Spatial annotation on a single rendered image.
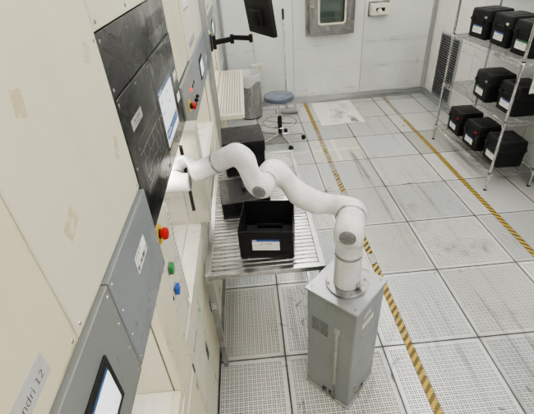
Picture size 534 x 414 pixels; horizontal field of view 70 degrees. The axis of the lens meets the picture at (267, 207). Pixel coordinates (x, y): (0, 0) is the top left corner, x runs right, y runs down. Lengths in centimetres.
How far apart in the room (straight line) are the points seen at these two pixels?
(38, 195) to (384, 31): 583
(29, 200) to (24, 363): 22
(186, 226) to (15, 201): 155
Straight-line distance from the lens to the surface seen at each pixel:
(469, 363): 269
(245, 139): 262
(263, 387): 243
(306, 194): 155
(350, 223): 152
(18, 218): 61
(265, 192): 149
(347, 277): 175
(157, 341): 128
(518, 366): 279
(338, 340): 194
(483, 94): 438
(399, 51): 636
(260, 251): 196
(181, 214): 208
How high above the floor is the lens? 209
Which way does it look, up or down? 35 degrees down
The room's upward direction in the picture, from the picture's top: 4 degrees counter-clockwise
